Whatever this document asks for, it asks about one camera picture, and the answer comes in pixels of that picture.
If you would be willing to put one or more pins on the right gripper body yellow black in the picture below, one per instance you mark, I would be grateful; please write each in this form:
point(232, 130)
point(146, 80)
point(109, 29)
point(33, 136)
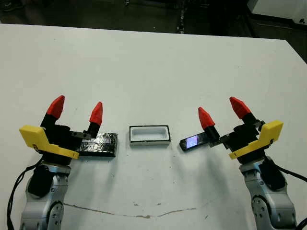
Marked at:
point(249, 146)

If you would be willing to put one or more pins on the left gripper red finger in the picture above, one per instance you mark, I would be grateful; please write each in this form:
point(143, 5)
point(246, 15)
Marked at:
point(55, 107)
point(96, 115)

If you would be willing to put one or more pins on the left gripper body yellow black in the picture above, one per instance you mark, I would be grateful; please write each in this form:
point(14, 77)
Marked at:
point(57, 151)

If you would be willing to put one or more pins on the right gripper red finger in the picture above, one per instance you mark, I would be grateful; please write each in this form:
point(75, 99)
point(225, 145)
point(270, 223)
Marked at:
point(239, 107)
point(206, 118)

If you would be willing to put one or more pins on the black phone-like camera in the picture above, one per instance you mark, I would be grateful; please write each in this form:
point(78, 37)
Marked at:
point(189, 142)

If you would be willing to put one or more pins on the black camera box lid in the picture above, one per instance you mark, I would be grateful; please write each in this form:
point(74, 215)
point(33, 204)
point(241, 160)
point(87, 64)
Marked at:
point(103, 146)

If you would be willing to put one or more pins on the white camera box base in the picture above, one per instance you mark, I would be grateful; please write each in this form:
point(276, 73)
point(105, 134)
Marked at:
point(148, 143)

